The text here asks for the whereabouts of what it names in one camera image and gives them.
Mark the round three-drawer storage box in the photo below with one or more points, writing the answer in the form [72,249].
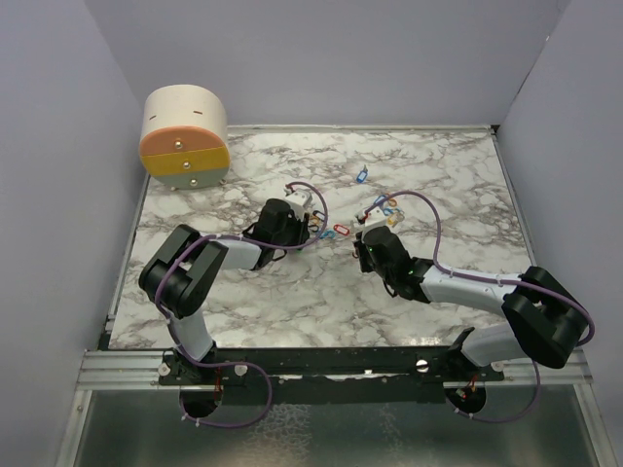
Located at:
[184,137]

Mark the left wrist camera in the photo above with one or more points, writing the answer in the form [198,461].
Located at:
[299,202]

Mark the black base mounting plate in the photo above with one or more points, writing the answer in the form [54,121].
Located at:
[324,375]

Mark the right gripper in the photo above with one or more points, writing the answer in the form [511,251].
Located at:
[361,248]

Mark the black key tag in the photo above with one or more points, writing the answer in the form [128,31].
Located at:
[319,215]

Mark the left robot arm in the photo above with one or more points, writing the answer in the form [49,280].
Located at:
[180,274]

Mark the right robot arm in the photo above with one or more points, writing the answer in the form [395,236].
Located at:
[543,321]

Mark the red key tag with key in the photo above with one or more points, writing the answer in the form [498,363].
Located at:
[341,229]

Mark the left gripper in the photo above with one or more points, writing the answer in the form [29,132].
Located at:
[301,226]

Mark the aluminium rail frame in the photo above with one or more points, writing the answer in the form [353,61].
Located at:
[139,370]

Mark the blue carabiner front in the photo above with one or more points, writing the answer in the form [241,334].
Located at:
[393,212]

